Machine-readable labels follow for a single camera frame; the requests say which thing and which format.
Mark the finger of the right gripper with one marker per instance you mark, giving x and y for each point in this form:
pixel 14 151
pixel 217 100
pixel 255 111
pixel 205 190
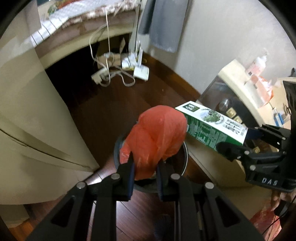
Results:
pixel 249 159
pixel 274 136

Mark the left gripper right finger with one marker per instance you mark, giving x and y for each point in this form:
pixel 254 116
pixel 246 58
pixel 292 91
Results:
pixel 202 212

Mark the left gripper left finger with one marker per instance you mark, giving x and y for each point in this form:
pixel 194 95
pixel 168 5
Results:
pixel 88 210

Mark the green white carton box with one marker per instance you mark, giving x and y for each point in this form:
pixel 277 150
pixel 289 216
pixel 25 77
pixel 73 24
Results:
pixel 211 127

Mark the red plastic bag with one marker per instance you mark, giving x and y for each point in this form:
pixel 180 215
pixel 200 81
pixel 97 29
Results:
pixel 158 134

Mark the person's right hand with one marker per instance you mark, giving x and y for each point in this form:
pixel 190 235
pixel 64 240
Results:
pixel 278 196

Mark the orange tissue pack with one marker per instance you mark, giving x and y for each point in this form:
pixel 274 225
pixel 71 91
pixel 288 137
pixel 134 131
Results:
pixel 264 89

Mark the cream safe cabinet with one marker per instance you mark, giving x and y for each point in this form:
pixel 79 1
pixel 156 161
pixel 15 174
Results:
pixel 232 95

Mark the white pump bottle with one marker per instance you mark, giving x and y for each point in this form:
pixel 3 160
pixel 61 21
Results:
pixel 257 66

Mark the grey curtain right tied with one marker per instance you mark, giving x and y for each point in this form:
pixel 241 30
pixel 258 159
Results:
pixel 163 21

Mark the white power strip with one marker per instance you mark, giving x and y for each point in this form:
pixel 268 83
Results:
pixel 98 76

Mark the white grid bed sheet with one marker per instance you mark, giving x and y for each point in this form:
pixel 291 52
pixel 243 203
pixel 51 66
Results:
pixel 60 14

